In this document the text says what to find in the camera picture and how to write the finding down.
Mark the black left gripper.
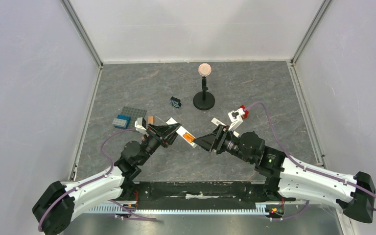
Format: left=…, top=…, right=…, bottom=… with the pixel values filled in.
left=138, top=123, right=183, bottom=165

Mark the white remote control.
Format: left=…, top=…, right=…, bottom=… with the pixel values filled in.
left=166, top=117, right=197, bottom=148

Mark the white remote battery cover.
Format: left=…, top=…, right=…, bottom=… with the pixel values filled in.
left=211, top=118, right=239, bottom=138

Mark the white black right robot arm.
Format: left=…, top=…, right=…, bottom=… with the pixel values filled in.
left=194, top=125, right=376, bottom=223

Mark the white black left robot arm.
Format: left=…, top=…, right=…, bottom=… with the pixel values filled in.
left=32, top=123, right=181, bottom=235

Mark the small black blue block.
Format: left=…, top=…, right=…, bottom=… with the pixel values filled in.
left=170, top=96, right=182, bottom=108

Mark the grey lego baseplate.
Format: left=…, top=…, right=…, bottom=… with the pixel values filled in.
left=120, top=107, right=147, bottom=122

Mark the black round stand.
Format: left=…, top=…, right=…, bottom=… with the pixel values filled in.
left=193, top=76, right=215, bottom=111

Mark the small red toy block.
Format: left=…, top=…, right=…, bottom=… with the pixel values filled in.
left=240, top=105, right=249, bottom=119

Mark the blue grey lego brick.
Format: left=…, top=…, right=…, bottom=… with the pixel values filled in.
left=112, top=115, right=131, bottom=129

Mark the pink ball on stand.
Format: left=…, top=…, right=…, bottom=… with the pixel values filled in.
left=198, top=63, right=212, bottom=77

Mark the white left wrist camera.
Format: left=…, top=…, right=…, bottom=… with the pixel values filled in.
left=134, top=117, right=147, bottom=135

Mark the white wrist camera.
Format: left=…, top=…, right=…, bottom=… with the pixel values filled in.
left=134, top=117, right=147, bottom=135
left=228, top=108, right=245, bottom=131

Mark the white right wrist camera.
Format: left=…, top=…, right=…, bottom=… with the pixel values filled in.
left=228, top=108, right=245, bottom=131

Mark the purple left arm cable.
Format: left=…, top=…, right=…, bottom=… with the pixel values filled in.
left=38, top=128, right=158, bottom=233

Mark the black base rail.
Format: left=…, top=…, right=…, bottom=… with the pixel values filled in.
left=117, top=181, right=282, bottom=210

